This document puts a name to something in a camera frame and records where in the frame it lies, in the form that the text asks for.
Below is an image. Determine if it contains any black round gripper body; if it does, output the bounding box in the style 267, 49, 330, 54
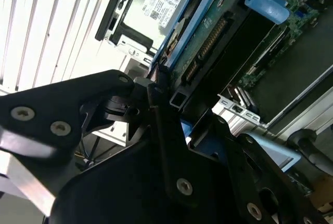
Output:
49, 139, 235, 224

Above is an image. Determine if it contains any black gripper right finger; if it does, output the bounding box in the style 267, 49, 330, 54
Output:
207, 108, 330, 224

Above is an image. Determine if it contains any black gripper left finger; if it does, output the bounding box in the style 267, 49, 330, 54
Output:
0, 64, 201, 203

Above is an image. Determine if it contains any hard disk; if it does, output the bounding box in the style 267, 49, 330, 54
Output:
149, 0, 302, 173

